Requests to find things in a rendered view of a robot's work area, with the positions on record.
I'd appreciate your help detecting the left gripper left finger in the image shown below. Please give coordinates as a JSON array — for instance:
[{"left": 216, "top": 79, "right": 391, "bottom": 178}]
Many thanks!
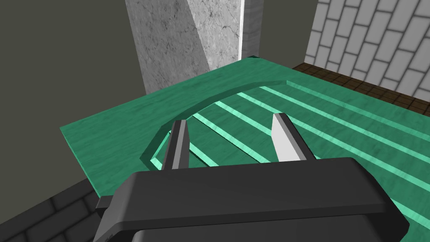
[{"left": 161, "top": 119, "right": 191, "bottom": 171}]

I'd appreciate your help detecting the grey marble pillar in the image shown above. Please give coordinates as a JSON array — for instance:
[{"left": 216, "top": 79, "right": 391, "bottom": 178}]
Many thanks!
[{"left": 125, "top": 0, "right": 263, "bottom": 95}]

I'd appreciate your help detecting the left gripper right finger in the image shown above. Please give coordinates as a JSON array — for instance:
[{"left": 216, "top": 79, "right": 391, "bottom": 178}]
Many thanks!
[{"left": 271, "top": 113, "right": 317, "bottom": 163}]

